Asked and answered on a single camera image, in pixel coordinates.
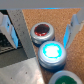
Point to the blue button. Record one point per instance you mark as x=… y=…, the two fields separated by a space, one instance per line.
x=51 y=52

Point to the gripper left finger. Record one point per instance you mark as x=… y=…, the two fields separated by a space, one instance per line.
x=6 y=31

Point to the green button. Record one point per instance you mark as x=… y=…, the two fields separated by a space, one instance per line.
x=65 y=78

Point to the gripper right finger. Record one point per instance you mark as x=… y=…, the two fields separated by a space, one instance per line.
x=70 y=33

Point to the red button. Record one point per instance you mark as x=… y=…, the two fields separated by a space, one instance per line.
x=42 y=30

